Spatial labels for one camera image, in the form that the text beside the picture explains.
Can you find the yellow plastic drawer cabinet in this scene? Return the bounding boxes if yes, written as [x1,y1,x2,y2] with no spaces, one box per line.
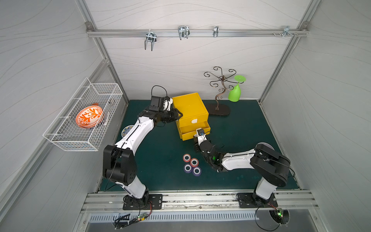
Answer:
[173,93,211,141]

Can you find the red tape roll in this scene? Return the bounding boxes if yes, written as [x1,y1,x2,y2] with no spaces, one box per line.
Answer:
[183,154,191,162]
[190,158,199,167]

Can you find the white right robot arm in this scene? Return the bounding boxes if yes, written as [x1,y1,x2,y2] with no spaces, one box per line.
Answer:
[193,134,291,201]

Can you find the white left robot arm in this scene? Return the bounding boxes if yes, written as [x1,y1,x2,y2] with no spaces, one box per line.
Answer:
[102,107,183,202]

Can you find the purple tape roll right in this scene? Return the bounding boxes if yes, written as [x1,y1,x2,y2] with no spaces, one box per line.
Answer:
[192,166,202,177]

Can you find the purple tape roll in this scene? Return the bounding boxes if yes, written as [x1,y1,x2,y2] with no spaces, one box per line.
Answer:
[192,166,202,177]
[184,163,193,174]

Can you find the purple tape roll left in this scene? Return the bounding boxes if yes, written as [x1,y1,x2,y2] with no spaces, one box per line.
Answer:
[184,163,193,174]

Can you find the bronze scroll metal stand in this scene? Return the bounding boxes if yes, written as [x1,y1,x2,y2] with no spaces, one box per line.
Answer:
[203,66,237,116]

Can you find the blue yellow patterned plate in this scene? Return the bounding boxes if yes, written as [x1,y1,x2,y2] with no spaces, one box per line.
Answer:
[121,125,134,138]

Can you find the purple grey bowl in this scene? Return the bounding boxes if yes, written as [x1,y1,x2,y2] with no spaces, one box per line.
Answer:
[257,142,274,150]

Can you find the green plastic wine glass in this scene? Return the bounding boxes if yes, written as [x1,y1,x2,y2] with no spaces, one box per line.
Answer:
[228,75,246,102]

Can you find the orange white patterned bowl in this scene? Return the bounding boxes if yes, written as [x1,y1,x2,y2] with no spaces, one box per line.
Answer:
[75,105,104,129]

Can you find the metal double hook left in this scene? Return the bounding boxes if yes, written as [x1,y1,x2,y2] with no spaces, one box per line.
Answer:
[145,32,157,51]

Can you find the metal double hook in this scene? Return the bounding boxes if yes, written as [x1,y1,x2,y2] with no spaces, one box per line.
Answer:
[178,26,190,40]
[145,32,157,51]

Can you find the metal double hook middle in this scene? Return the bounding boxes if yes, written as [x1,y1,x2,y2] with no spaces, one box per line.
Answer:
[178,26,190,40]

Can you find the metal single hook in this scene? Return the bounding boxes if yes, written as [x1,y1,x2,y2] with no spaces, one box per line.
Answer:
[213,26,219,38]

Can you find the metal hook right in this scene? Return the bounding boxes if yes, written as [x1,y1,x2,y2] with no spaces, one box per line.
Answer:
[272,26,298,38]

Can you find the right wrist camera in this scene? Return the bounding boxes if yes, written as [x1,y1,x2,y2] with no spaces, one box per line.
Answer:
[196,128,207,144]

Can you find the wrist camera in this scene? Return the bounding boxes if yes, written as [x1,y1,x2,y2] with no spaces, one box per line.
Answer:
[196,128,207,144]
[149,96,173,112]

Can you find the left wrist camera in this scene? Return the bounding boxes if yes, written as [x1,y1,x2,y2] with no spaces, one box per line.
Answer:
[149,96,173,112]

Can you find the white wire basket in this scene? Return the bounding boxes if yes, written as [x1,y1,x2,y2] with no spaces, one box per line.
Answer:
[43,78,123,152]

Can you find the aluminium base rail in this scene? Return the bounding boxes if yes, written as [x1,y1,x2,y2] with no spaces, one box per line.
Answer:
[81,189,319,213]

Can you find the aluminium top rail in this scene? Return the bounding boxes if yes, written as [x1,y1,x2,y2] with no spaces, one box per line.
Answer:
[87,28,309,39]

